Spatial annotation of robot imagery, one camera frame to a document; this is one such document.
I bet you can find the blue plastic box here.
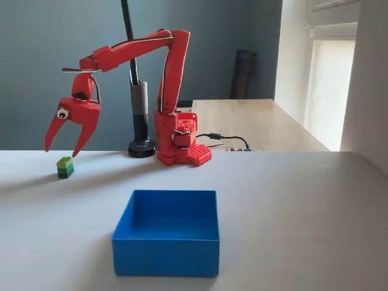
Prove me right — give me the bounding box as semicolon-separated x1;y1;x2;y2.
111;189;221;278

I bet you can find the green lego brick stack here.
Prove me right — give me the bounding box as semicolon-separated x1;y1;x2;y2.
56;156;75;180

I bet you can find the dark wooden board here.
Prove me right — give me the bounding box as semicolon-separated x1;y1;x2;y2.
229;48;257;100

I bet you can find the black usb cable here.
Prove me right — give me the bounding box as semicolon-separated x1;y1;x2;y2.
195;132;251;152

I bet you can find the light wooden table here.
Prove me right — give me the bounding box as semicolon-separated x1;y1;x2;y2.
191;98;332;152

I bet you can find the black gooseneck stand grey sleeve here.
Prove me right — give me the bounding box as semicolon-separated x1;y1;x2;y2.
120;0;157;159

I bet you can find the thin wrist servo wire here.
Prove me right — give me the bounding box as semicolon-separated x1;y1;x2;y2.
61;67;101;104

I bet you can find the black white box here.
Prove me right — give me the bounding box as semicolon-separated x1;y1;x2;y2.
176;99;194;113

